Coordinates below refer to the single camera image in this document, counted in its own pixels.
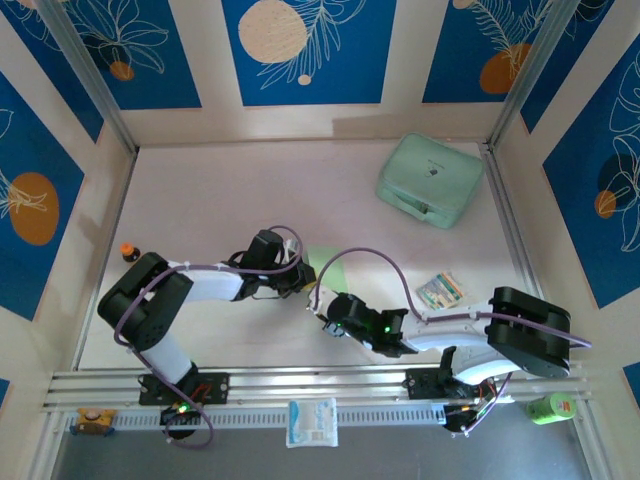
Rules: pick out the colourful snack packet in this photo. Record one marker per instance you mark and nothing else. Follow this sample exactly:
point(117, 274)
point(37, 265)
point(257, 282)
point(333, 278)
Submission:
point(440, 292)

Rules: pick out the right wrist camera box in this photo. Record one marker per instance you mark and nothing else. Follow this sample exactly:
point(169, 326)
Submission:
point(316, 301)

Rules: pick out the yellow toy car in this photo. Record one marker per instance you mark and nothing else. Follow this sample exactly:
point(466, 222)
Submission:
point(94, 421)

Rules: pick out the aluminium mounting rail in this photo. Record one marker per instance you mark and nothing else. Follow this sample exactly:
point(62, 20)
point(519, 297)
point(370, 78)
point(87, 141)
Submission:
point(325, 382)

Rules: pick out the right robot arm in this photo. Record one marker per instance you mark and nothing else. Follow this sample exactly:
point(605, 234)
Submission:
point(440, 335)

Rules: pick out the white and blue tissue pack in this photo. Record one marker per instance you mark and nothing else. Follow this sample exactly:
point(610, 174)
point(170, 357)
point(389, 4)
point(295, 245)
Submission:
point(311, 422)

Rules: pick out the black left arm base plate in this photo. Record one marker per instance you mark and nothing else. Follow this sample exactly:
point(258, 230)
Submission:
point(217, 387)

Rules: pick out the aluminium frame post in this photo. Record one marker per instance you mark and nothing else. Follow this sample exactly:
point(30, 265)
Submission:
point(87, 75)
point(531, 75)

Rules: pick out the mint green zipper case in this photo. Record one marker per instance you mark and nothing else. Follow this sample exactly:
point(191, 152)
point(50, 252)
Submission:
point(430, 170)

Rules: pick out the small bottle with orange cap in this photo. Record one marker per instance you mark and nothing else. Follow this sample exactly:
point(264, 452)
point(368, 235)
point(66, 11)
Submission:
point(129, 251)

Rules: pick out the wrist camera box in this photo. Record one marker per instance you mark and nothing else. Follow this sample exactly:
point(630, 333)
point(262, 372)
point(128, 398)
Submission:
point(316, 301)
point(292, 250)

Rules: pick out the aluminium side rail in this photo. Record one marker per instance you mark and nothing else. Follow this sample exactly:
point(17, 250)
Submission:
point(517, 250)

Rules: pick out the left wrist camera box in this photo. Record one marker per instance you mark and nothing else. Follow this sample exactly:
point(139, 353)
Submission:
point(292, 250)

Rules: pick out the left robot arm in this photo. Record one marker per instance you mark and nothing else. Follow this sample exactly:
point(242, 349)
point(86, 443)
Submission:
point(215, 285)

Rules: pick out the green can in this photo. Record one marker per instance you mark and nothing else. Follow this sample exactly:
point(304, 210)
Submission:
point(550, 409)

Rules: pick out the black electronics board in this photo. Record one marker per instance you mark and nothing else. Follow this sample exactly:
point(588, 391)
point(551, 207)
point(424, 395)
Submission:
point(457, 420)
point(172, 415)

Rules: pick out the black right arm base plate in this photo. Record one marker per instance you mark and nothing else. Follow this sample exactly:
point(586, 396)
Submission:
point(420, 382)

